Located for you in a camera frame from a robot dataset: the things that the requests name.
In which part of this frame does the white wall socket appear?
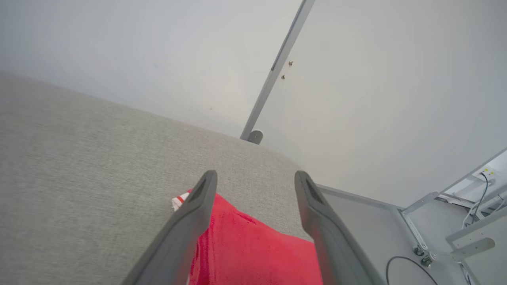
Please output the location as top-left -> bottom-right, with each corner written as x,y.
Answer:
472,165 -> 500,183

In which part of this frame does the white hanging cable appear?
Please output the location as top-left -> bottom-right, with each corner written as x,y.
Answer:
461,196 -> 484,230

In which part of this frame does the grey metal foot bracket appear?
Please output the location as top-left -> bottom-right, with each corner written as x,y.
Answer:
445,237 -> 496,262

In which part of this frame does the black floor cable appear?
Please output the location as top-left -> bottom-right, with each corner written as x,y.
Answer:
386,256 -> 439,285

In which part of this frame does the grey metal frame leg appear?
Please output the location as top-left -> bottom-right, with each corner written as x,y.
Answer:
399,191 -> 441,267

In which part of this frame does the red and white garment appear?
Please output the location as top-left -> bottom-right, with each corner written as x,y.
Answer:
171,189 -> 324,285

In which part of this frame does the black socket cable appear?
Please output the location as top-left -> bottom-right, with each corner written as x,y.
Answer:
473,171 -> 491,223

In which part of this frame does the grey partition post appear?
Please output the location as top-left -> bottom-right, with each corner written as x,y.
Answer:
240,0 -> 316,145

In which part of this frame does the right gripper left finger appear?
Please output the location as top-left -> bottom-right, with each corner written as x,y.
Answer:
121,170 -> 218,285

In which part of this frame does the grey fabric sofa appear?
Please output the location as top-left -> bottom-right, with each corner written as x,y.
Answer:
0,71 -> 318,285

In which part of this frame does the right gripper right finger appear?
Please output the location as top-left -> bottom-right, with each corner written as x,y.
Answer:
294,170 -> 387,285

